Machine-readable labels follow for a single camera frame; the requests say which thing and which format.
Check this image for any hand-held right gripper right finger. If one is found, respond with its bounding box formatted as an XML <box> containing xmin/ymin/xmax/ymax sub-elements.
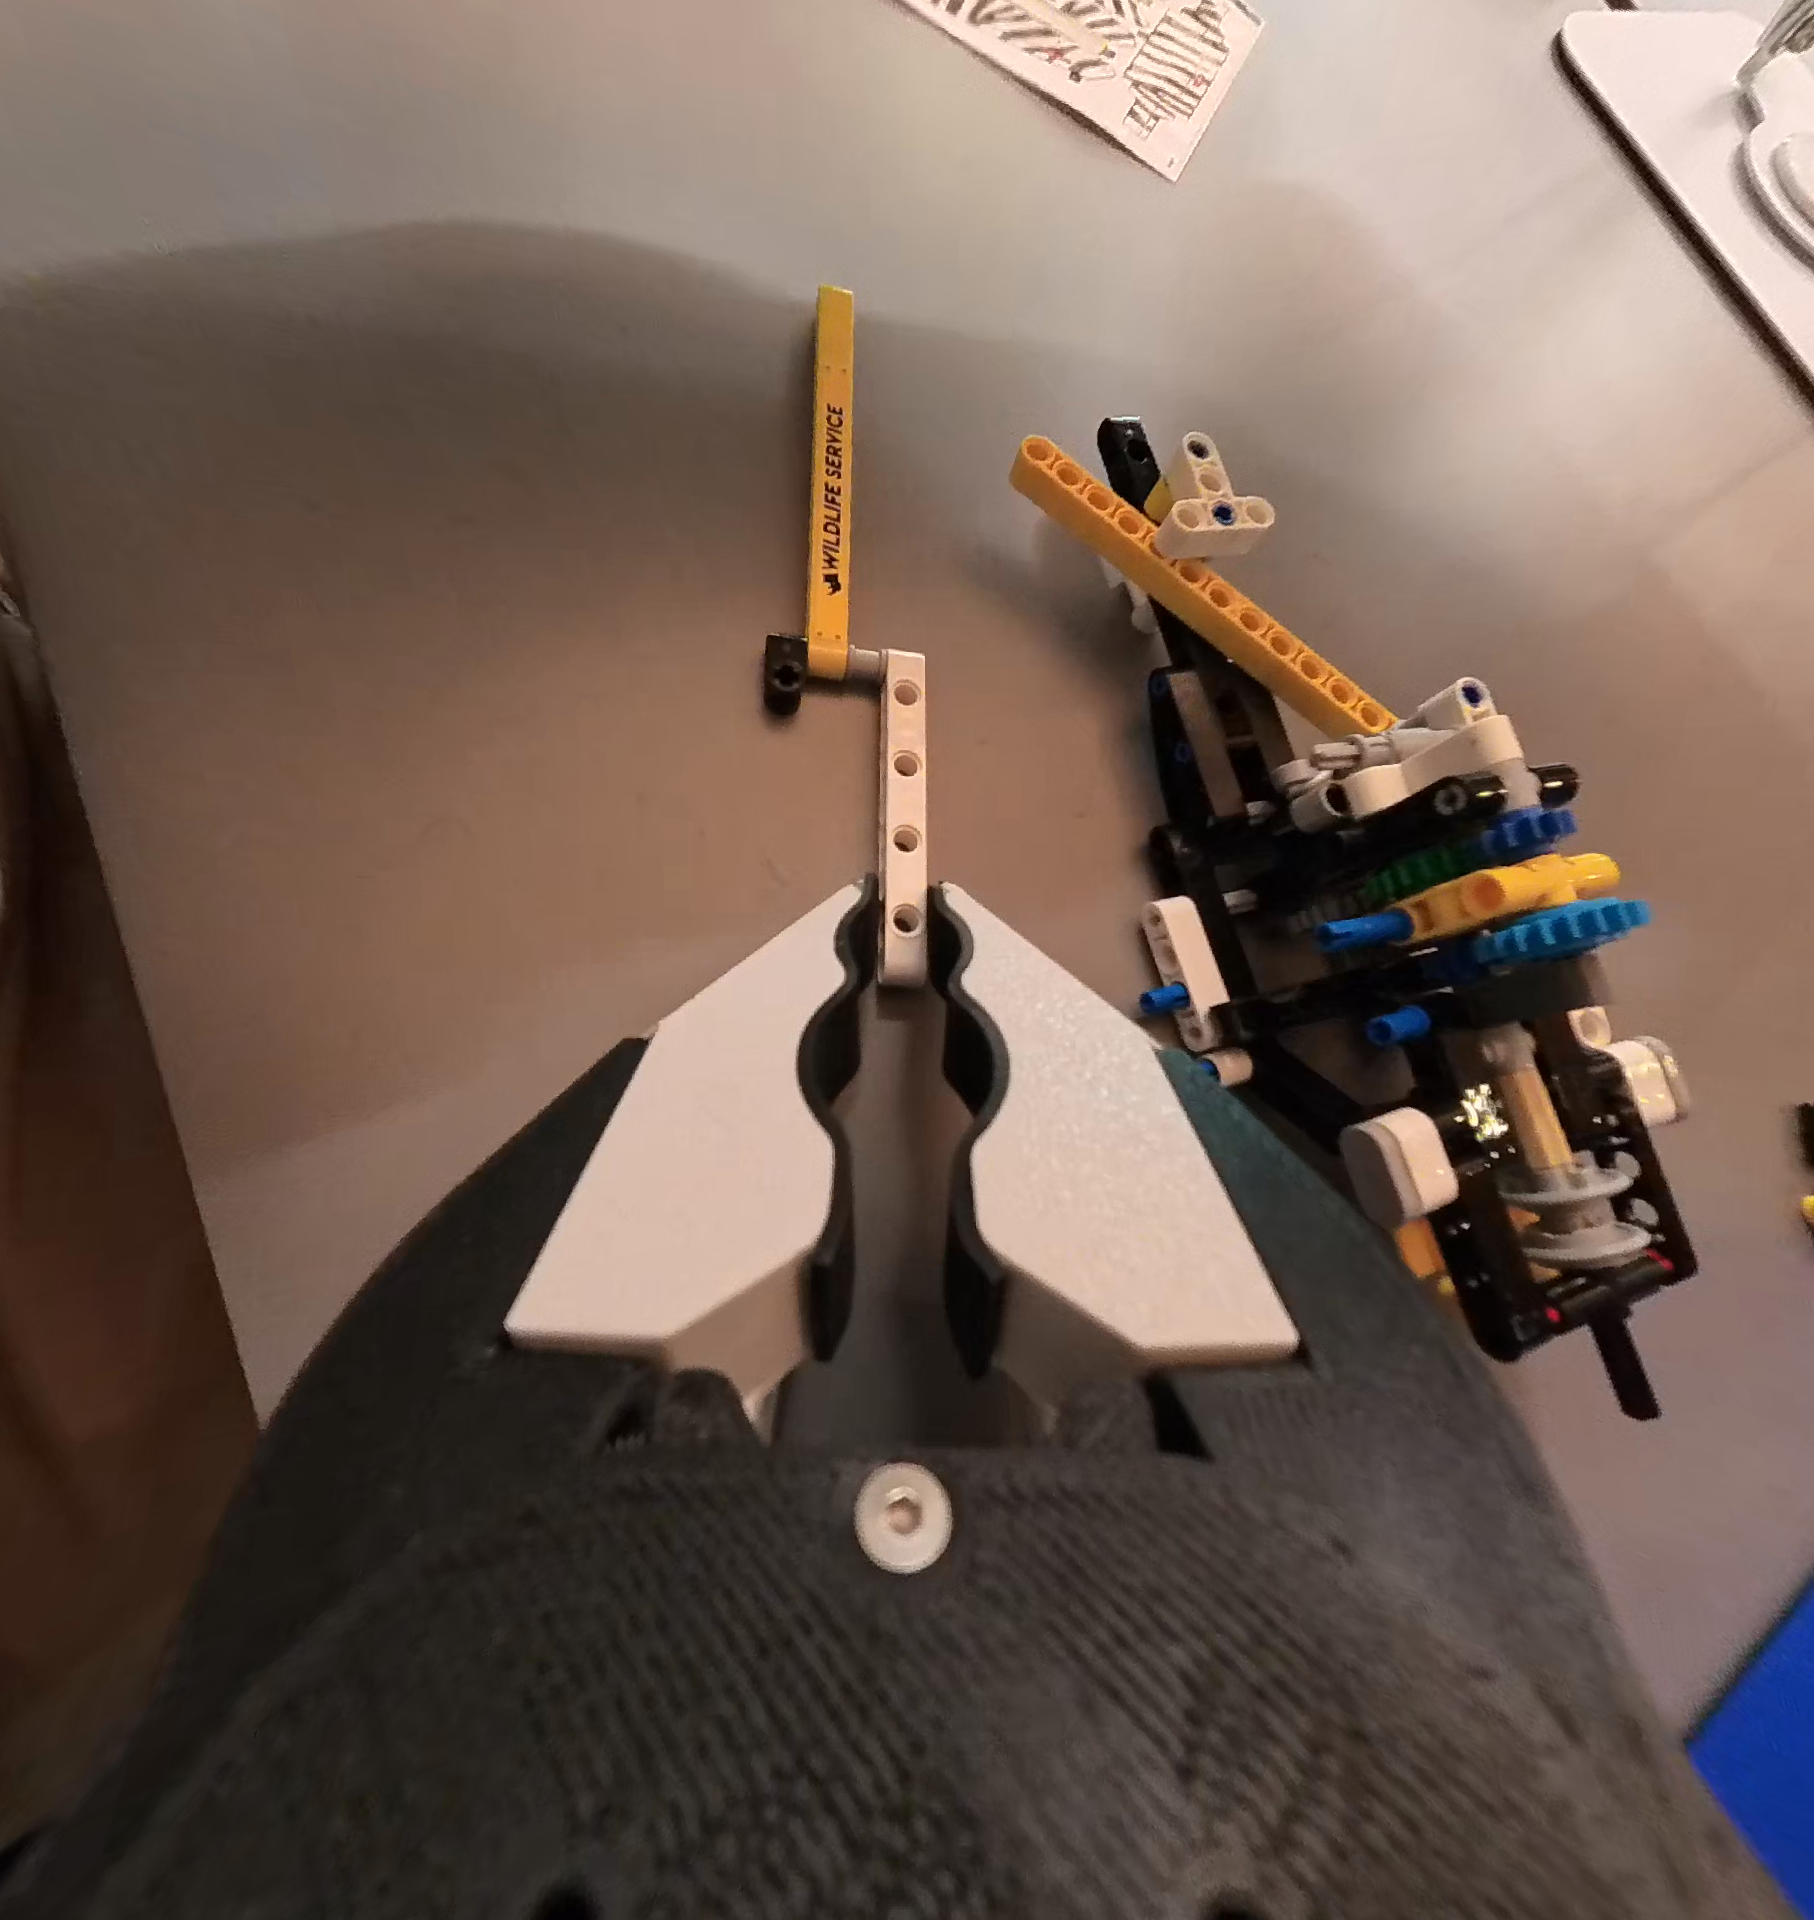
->
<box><xmin>928</xmin><ymin>883</ymin><xmax>1307</xmax><ymax>1391</ymax></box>

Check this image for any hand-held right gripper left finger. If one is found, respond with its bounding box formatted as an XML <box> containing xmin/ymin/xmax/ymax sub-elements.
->
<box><xmin>503</xmin><ymin>883</ymin><xmax>868</xmax><ymax>1391</ymax></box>

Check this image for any yellow white lego beam assembly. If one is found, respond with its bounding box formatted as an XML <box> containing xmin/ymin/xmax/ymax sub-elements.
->
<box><xmin>764</xmin><ymin>282</ymin><xmax>933</xmax><ymax>993</ymax></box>

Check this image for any partly built lego model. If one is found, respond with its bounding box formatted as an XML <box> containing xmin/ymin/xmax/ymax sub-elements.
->
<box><xmin>1009</xmin><ymin>416</ymin><xmax>1701</xmax><ymax>1422</ymax></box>

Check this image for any blue plastic tray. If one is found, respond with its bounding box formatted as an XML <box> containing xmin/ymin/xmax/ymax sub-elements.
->
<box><xmin>1683</xmin><ymin>1501</ymin><xmax>1814</xmax><ymax>1920</ymax></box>

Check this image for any striped sticker sheet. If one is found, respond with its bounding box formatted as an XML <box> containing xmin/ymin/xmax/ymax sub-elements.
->
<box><xmin>903</xmin><ymin>0</ymin><xmax>1267</xmax><ymax>181</ymax></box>

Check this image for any white stand base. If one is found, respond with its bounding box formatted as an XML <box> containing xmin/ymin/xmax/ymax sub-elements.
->
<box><xmin>1555</xmin><ymin>0</ymin><xmax>1814</xmax><ymax>456</ymax></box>

